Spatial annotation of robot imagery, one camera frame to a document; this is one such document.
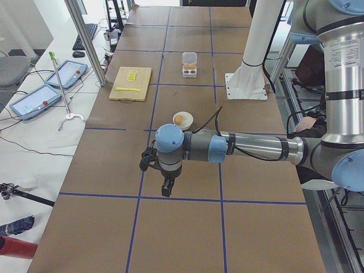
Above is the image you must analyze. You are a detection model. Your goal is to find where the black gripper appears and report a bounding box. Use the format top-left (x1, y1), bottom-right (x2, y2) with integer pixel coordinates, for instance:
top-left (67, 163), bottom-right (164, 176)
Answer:
top-left (159, 159), bottom-right (182, 197)

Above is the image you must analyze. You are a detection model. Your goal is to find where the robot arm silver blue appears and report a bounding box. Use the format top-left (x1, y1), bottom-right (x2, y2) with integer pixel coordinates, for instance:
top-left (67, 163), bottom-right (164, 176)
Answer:
top-left (155, 1), bottom-right (363, 197)

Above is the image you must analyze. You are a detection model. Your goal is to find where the clear plastic egg box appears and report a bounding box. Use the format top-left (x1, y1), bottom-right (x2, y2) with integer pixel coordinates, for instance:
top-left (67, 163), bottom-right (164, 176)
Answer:
top-left (181, 52), bottom-right (197, 78)

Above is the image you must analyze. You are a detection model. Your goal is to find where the white bowl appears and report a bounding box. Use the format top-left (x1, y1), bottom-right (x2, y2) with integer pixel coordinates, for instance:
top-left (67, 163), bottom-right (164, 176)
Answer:
top-left (172, 111), bottom-right (193, 130)

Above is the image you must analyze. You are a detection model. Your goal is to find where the yellow plastic knife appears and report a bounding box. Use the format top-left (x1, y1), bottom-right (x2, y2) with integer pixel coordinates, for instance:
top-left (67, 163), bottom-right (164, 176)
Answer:
top-left (115, 87), bottom-right (141, 92)

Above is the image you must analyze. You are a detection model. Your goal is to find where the wooden cutting board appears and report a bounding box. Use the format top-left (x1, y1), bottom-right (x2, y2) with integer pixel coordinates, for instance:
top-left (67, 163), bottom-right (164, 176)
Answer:
top-left (109, 67), bottom-right (152, 101)

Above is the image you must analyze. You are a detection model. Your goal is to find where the lemon slice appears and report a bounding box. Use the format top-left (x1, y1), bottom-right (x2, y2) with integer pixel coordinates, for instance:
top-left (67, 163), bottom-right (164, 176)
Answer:
top-left (127, 69), bottom-right (138, 82)

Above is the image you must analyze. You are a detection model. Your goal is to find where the metal reacher grabber stick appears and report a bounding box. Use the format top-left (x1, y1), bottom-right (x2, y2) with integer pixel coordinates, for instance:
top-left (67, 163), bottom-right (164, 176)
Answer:
top-left (49, 51), bottom-right (86, 131)

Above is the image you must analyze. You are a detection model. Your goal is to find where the teach pendant tablet far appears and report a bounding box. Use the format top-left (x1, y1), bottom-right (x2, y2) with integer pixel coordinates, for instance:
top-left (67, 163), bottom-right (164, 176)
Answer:
top-left (44, 60), bottom-right (88, 89)

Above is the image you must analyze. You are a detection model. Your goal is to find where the teach pendant tablet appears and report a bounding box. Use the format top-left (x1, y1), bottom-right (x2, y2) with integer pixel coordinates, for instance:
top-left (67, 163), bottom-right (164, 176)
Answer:
top-left (44, 60), bottom-right (88, 89)
top-left (10, 84), bottom-right (61, 120)

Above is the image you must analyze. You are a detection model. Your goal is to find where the teach pendant tablet near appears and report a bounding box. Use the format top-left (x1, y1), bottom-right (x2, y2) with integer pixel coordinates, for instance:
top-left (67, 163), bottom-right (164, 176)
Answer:
top-left (10, 84), bottom-right (61, 120)

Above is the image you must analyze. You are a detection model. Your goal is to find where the seated person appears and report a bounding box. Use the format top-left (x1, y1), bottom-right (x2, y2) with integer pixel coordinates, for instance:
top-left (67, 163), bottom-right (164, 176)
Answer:
top-left (293, 117), bottom-right (326, 138)

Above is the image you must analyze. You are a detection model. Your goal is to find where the black computer mouse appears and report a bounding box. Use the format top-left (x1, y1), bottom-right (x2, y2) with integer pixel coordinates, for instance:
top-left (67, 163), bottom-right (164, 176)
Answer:
top-left (72, 51), bottom-right (85, 58)

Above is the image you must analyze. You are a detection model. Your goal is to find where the red cylinder bottle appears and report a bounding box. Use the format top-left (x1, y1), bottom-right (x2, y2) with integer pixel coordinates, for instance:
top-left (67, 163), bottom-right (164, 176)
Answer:
top-left (1, 235), bottom-right (38, 259)

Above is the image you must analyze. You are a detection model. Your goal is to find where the black keyboard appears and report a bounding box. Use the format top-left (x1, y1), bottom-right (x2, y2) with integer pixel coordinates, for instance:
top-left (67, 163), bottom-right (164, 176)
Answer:
top-left (72, 23), bottom-right (98, 51)

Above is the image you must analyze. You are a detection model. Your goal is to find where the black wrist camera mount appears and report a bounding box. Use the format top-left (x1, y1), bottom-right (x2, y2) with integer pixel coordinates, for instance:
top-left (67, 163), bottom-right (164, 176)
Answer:
top-left (139, 140), bottom-right (160, 172)

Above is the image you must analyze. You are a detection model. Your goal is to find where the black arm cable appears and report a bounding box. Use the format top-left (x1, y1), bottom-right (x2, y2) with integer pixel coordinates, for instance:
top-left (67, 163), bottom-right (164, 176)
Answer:
top-left (193, 106), bottom-right (282, 163)

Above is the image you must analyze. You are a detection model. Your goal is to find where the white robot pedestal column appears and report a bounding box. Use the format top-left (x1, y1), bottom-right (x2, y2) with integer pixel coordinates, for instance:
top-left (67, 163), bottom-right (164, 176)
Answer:
top-left (225, 0), bottom-right (285, 100)

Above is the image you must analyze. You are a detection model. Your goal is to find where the aluminium frame post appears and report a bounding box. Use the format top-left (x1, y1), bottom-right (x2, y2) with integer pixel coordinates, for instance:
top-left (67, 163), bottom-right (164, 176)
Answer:
top-left (64, 0), bottom-right (106, 86)

